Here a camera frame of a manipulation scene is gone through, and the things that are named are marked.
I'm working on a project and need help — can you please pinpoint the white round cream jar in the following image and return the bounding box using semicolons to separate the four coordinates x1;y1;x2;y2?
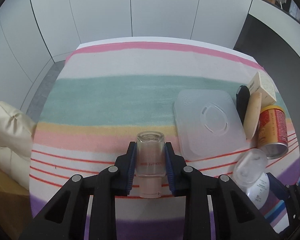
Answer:
245;172;270;210

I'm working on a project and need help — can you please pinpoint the clear oval plastic case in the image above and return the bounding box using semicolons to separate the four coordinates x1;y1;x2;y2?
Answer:
232;148;268;188

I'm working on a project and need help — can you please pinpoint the red yellow tin can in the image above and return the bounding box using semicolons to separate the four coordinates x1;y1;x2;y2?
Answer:
257;105;288;160

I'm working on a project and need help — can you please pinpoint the beige round powder puff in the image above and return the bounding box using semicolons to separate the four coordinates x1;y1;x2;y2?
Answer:
243;92;262;140

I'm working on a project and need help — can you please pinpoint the small glass foundation bottle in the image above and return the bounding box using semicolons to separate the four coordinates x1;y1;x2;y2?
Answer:
135;131;166;199

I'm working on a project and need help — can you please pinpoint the translucent square plastic lid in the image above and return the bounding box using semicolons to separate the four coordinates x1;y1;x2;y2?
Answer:
174;89;246;161

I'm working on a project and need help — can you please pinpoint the black round puff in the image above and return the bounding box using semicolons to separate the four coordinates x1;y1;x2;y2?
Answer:
236;85;250;124

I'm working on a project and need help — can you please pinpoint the cream cardboard cosmetic box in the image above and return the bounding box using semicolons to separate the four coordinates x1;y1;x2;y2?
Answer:
247;72;276;108

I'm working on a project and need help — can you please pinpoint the brown cardboard box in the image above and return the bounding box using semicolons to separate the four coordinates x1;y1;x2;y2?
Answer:
0;169;32;239

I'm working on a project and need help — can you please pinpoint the cream padded chair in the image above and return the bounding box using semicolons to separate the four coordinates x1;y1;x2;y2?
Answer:
0;101;37;190

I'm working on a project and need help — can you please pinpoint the striped colourful cloth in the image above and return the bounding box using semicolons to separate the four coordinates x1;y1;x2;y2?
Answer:
28;41;300;240

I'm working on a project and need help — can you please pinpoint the white curved counter shelf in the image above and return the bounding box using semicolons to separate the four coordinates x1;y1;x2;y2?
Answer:
249;0;300;57

